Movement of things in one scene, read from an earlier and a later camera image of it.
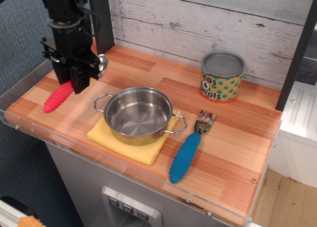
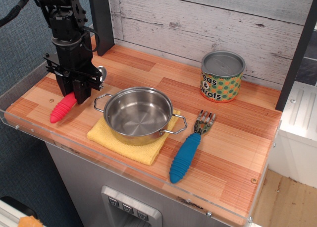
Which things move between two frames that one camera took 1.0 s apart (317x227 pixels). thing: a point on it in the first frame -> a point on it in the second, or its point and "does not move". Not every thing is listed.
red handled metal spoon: [60, 95] -> [66, 104]
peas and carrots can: [221, 75] does not move
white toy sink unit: [294, 151] does not move
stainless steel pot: [137, 116] does not move
